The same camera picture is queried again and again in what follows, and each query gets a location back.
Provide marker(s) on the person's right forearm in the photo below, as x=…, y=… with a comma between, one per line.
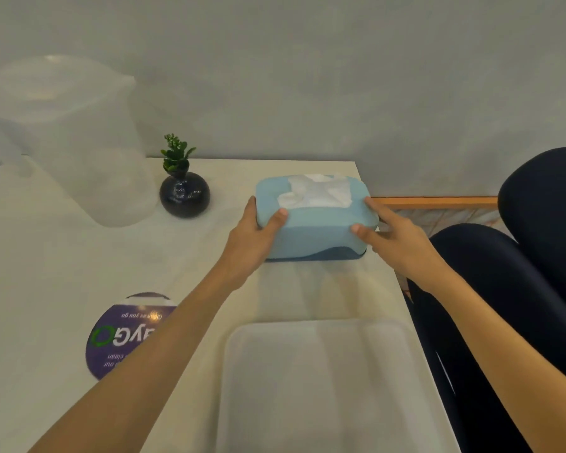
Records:
x=504, y=358

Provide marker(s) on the dark blue office chair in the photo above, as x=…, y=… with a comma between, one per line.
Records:
x=514, y=278

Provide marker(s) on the person's right hand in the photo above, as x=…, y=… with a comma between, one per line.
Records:
x=405, y=252

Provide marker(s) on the orange wooden rail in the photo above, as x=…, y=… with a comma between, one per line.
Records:
x=434, y=202

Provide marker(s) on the round black vase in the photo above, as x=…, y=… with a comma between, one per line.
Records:
x=184, y=195

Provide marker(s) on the translucent white plastic tray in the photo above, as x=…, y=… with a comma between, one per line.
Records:
x=320, y=386

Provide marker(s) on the person's left hand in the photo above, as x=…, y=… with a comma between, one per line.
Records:
x=245, y=249

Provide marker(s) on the person's left forearm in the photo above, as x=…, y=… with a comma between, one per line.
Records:
x=137, y=367

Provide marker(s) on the light blue tissue box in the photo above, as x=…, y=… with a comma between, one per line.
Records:
x=318, y=231

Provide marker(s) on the small green artificial plant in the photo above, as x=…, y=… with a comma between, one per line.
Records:
x=176, y=154

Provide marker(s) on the white tissue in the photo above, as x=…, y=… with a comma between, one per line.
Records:
x=318, y=191

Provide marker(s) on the round purple sticker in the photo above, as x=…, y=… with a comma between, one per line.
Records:
x=118, y=334

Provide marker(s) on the person's right thumb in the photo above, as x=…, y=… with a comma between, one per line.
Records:
x=365, y=232

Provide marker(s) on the clear plastic pitcher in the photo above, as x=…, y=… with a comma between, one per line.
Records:
x=75, y=141

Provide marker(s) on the person's left thumb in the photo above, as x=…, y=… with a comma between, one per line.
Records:
x=276, y=224

